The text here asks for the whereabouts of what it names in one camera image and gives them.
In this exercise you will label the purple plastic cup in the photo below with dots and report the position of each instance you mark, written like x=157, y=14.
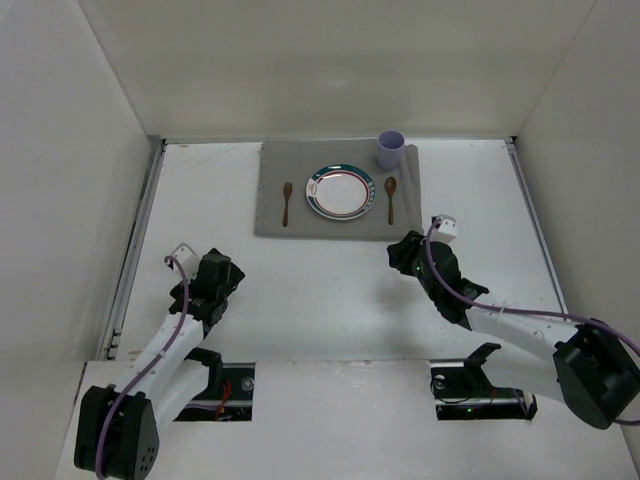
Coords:
x=390, y=149

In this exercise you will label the brown wooden fork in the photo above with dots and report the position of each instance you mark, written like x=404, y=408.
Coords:
x=287, y=192

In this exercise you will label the brown wooden spoon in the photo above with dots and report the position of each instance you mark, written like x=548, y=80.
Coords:
x=390, y=186

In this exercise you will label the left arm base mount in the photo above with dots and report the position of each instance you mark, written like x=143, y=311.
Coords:
x=230, y=401

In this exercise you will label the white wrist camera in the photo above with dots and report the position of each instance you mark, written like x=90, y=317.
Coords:
x=445, y=229
x=183, y=259

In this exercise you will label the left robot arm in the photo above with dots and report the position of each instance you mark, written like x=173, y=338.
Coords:
x=120, y=424

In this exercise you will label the grey cloth placemat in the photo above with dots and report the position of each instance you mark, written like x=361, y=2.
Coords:
x=282, y=208

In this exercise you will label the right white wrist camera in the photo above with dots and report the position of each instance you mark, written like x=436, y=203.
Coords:
x=445, y=229

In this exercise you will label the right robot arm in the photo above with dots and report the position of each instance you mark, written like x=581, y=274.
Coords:
x=588, y=365

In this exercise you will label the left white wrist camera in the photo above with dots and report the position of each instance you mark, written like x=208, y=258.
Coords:
x=183, y=259

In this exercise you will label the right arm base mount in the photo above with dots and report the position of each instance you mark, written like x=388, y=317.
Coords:
x=463, y=392

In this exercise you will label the white plate with green rim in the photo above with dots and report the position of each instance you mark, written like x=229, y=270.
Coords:
x=340, y=192

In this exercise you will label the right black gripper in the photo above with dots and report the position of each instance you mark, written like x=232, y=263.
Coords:
x=401, y=255

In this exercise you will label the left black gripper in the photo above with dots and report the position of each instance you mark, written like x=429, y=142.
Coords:
x=232, y=276

